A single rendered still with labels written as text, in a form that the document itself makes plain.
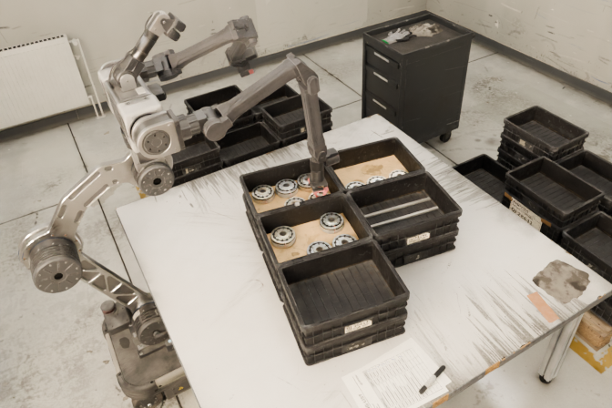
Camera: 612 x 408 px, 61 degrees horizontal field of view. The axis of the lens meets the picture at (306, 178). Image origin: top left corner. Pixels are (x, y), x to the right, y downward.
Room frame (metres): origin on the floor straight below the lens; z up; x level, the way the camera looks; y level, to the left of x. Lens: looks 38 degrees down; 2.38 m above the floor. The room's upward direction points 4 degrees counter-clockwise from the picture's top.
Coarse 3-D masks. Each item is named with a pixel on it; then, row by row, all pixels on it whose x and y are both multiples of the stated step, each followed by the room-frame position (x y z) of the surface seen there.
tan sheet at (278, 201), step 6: (294, 180) 1.96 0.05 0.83; (300, 192) 1.87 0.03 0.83; (306, 192) 1.87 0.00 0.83; (312, 192) 1.86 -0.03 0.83; (330, 192) 1.85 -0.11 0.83; (276, 198) 1.84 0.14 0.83; (282, 198) 1.84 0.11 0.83; (288, 198) 1.84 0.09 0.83; (306, 198) 1.83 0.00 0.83; (258, 204) 1.80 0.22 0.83; (264, 204) 1.80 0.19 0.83; (270, 204) 1.80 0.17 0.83; (276, 204) 1.80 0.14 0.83; (282, 204) 1.79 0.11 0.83; (258, 210) 1.76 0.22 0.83; (264, 210) 1.76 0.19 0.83
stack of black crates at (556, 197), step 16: (544, 160) 2.32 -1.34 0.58; (512, 176) 2.18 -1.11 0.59; (528, 176) 2.28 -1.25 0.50; (544, 176) 2.29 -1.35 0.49; (560, 176) 2.21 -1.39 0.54; (576, 176) 2.14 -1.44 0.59; (512, 192) 2.15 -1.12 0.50; (528, 192) 2.06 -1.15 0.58; (544, 192) 2.15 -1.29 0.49; (560, 192) 2.14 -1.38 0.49; (576, 192) 2.11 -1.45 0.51; (592, 192) 2.04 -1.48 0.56; (528, 208) 2.04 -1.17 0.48; (544, 208) 1.97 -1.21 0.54; (560, 208) 2.01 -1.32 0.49; (576, 208) 1.90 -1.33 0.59; (592, 208) 1.96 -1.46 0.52; (544, 224) 1.95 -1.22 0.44; (560, 224) 1.87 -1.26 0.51; (560, 240) 1.88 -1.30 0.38
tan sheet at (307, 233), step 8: (344, 216) 1.69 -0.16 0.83; (304, 224) 1.65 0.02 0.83; (312, 224) 1.65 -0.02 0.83; (344, 224) 1.64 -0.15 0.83; (296, 232) 1.61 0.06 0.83; (304, 232) 1.60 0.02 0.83; (312, 232) 1.60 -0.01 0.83; (320, 232) 1.60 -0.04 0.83; (344, 232) 1.59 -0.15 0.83; (352, 232) 1.58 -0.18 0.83; (296, 240) 1.56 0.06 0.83; (304, 240) 1.55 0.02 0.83; (312, 240) 1.55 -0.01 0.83; (320, 240) 1.55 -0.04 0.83; (328, 240) 1.54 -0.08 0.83; (272, 248) 1.52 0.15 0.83; (288, 248) 1.52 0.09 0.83; (296, 248) 1.51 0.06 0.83; (304, 248) 1.51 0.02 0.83; (280, 256) 1.47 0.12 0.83; (288, 256) 1.47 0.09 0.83; (296, 256) 1.47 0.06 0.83
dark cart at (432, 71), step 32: (384, 32) 3.55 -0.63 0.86; (448, 32) 3.48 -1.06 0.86; (384, 64) 3.29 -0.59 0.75; (416, 64) 3.16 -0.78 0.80; (448, 64) 3.29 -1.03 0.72; (384, 96) 3.27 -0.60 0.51; (416, 96) 3.17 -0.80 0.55; (448, 96) 3.30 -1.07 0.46; (416, 128) 3.18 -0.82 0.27; (448, 128) 3.32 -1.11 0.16
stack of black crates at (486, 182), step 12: (480, 156) 2.67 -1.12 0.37; (456, 168) 2.57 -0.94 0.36; (468, 168) 2.62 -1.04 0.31; (480, 168) 2.67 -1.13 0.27; (492, 168) 2.61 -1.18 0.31; (504, 168) 2.53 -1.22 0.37; (480, 180) 2.55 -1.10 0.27; (492, 180) 2.54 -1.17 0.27; (504, 180) 2.51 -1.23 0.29; (492, 192) 2.43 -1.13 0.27
